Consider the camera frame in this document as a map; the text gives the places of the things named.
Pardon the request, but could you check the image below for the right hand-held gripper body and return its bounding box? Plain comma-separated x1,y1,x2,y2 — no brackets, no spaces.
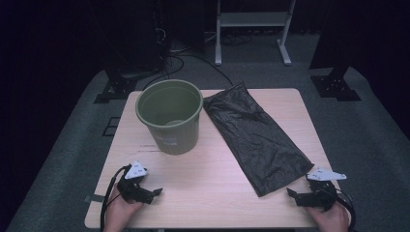
294,166,348,213

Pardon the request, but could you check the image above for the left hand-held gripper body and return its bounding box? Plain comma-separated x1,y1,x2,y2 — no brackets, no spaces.
116,160,156,205

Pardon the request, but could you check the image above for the black plastic garbage bag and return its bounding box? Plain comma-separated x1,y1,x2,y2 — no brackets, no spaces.
202,81,315,198

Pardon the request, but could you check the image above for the green plastic trash bin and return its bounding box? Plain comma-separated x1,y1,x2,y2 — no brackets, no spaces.
134,78,205,157

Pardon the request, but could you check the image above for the person's right hand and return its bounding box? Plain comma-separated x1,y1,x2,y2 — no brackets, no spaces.
304,202,351,232

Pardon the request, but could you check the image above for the person's left hand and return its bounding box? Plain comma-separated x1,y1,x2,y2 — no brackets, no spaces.
102,185,145,232

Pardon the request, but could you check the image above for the grey tape strip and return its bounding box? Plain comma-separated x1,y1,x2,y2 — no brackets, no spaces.
83,193,106,204

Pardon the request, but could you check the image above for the black tape rectangle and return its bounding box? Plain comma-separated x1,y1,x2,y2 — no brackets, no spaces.
102,116,121,137

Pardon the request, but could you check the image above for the black stand base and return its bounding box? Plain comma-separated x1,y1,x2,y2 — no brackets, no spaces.
93,68,139,105
309,63,363,102

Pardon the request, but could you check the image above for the dark equipment cabinet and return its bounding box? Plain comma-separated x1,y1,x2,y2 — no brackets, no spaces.
104,0,169,75

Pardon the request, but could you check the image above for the left hand-held gripper cable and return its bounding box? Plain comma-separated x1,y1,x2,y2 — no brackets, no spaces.
100,164,132,232

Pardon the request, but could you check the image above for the hand-held gripper cable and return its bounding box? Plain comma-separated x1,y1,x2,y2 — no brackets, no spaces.
100,164,132,232
335,188,358,232

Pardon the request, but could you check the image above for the right hand-held gripper cable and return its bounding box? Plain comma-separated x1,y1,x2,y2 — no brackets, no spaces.
335,188,358,232

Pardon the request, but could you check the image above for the black floor cable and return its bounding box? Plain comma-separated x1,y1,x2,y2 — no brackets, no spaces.
141,52,235,92

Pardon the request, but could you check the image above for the black cable coil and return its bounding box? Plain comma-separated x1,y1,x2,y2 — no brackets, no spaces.
221,33,253,46

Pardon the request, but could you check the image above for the white metal stand frame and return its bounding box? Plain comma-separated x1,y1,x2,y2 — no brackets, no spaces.
214,0,297,68

